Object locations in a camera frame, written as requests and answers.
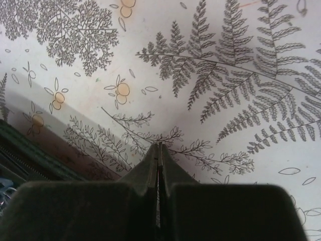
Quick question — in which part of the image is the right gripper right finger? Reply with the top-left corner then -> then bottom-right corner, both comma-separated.
158,144 -> 306,240

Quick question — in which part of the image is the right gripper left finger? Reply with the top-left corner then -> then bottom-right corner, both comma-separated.
1,144 -> 158,240

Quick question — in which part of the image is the black zippered tool case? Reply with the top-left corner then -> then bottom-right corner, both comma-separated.
1,119 -> 94,184

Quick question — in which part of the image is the floral patterned table mat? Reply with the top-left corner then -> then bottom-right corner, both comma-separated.
1,1 -> 320,240

